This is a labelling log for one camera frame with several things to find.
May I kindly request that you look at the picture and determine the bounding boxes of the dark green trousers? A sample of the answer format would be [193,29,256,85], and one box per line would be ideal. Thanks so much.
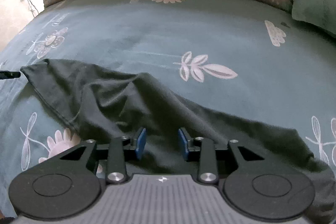
[21,59,335,223]

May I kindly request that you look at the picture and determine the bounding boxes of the green floral bed sheet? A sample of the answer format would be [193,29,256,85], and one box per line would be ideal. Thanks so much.
[1,0,335,217]

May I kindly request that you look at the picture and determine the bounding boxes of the green patterned pillow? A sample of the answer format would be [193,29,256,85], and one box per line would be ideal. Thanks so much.
[291,0,335,36]

